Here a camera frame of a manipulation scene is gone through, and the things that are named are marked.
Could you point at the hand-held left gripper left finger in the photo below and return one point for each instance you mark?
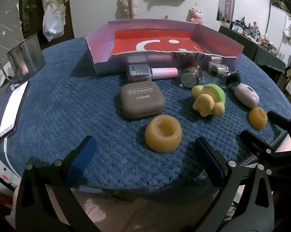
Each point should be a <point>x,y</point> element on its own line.
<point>81,157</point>

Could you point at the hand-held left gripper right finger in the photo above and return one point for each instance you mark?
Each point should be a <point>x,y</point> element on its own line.
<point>208,159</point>

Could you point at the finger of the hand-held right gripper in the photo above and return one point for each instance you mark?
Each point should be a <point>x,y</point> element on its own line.
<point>256,140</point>
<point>278,119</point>

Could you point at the green and yellow turtle toy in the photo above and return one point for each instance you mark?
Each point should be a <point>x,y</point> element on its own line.
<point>208,101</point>

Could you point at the dark nail polish bottle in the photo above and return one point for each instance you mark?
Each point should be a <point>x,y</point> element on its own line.
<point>232,81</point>

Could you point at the silver studded cylinder cap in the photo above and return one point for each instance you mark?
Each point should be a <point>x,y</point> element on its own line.
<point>218,69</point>

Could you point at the brown eye shadow compact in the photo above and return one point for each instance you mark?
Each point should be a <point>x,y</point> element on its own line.
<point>141,101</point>

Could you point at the brown-capped glass bottle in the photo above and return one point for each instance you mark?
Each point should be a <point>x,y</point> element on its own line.
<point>189,78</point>

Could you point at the pink nail polish bottle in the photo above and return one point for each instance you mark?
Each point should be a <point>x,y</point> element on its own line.
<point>139,72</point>

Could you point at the pink cardboard box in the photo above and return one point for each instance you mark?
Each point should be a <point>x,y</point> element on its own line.
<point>145,25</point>

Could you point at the blue textured mat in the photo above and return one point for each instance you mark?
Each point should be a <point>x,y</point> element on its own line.
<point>75,106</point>

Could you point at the pink cloth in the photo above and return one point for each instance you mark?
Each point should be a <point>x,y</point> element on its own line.
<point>106,212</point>

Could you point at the dark green table cloth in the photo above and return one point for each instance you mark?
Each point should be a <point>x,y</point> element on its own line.
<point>266,55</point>

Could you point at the white plush toy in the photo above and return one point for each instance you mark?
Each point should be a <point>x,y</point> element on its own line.
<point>2,174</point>

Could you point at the smartphone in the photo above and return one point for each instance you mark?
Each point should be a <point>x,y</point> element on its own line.
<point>11,111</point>

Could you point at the row of small bottles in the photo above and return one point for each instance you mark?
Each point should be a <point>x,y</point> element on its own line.
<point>256,37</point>

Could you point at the white cabinet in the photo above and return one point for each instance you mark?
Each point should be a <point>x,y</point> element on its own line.
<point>278,24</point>

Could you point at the metal cup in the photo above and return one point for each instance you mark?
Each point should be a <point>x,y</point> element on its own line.
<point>26,55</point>

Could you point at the red printed paper liner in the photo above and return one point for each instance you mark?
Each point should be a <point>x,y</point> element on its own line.
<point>160,41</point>

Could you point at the pink bear plush toy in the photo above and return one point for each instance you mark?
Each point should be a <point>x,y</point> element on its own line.
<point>196,14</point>

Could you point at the clear plastic bag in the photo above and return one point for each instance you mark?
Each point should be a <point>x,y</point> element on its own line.
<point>52,26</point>

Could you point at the dark brown door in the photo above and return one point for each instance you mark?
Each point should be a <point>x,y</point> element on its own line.
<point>68,17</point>

